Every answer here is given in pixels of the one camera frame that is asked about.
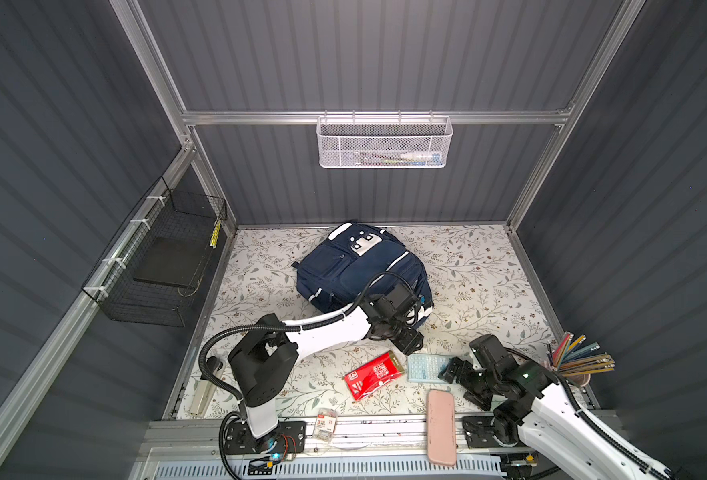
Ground black wire wall basket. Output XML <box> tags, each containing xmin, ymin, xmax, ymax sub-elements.
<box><xmin>82</xmin><ymin>180</ymin><xmax>227</xmax><ymax>328</ymax></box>

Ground beige stapler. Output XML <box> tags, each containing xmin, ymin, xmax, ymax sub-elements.
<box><xmin>188</xmin><ymin>356</ymin><xmax>223</xmax><ymax>418</ymax></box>

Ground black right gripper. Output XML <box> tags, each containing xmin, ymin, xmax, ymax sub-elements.
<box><xmin>435</xmin><ymin>354</ymin><xmax>497</xmax><ymax>407</ymax></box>

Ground white wire mesh basket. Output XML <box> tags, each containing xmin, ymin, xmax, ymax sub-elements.
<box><xmin>315</xmin><ymin>115</ymin><xmax>453</xmax><ymax>169</ymax></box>

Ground red snack packet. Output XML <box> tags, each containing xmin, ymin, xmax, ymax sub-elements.
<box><xmin>343</xmin><ymin>351</ymin><xmax>405</xmax><ymax>401</ymax></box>

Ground teal calculator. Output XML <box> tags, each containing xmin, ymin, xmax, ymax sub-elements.
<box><xmin>407</xmin><ymin>353</ymin><xmax>451</xmax><ymax>384</ymax></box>

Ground navy blue student backpack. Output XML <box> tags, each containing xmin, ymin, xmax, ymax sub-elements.
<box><xmin>292</xmin><ymin>222</ymin><xmax>433</xmax><ymax>327</ymax></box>

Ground white marker in basket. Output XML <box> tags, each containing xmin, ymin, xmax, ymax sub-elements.
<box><xmin>399</xmin><ymin>151</ymin><xmax>443</xmax><ymax>165</ymax></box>

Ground pink pencil case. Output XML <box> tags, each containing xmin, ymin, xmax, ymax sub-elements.
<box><xmin>425</xmin><ymin>390</ymin><xmax>457</xmax><ymax>467</ymax></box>

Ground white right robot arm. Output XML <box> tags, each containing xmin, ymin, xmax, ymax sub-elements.
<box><xmin>439</xmin><ymin>334</ymin><xmax>675</xmax><ymax>479</ymax></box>

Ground small clear eraser box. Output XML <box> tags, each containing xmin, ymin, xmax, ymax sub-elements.
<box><xmin>313</xmin><ymin>408</ymin><xmax>337</xmax><ymax>443</ymax></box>

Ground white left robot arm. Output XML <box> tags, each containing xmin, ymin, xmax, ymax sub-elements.
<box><xmin>228</xmin><ymin>281</ymin><xmax>427</xmax><ymax>439</ymax></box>

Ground pink cup with pencils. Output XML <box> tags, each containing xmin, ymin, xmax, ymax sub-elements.
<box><xmin>545</xmin><ymin>332</ymin><xmax>617</xmax><ymax>388</ymax></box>

